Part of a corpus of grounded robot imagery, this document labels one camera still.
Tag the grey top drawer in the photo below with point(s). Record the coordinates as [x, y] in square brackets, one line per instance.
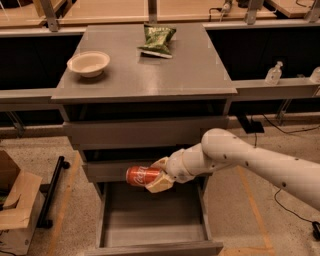
[141, 133]

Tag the open cardboard box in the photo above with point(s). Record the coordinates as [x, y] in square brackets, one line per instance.
[21, 208]

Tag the white paper bowl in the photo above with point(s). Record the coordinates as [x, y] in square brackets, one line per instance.
[88, 64]

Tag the clear sanitizer bottle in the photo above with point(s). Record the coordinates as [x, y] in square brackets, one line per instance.
[274, 74]

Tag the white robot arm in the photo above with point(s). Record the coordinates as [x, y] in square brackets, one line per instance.
[219, 148]

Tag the green chip bag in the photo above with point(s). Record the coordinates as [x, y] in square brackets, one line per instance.
[157, 40]

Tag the open grey bottom drawer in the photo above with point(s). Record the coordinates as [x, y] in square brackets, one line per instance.
[135, 222]

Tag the black metal stand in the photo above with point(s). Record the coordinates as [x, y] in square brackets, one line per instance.
[48, 191]

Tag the grey drawer cabinet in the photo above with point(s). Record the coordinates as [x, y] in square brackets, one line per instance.
[133, 86]

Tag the red coke can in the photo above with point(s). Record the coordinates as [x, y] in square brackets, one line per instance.
[141, 176]

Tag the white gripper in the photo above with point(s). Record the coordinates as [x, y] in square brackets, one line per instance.
[174, 165]

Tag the black power adapter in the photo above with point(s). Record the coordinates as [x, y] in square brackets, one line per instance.
[316, 230]

